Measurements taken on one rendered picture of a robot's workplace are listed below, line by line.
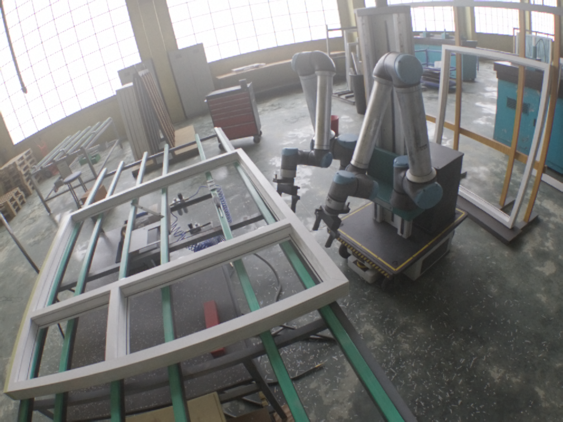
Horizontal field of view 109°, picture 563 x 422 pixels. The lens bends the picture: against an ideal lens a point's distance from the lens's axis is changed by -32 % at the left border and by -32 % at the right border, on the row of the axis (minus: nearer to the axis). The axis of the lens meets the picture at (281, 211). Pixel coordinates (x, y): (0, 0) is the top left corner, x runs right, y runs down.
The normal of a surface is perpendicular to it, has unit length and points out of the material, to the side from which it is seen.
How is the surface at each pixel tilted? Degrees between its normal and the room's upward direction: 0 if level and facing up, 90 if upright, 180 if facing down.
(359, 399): 0
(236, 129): 90
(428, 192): 95
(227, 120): 90
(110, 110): 90
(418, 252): 0
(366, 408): 0
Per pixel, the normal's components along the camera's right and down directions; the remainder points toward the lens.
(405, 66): 0.07, 0.44
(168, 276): 0.35, 0.47
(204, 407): -0.18, -0.81
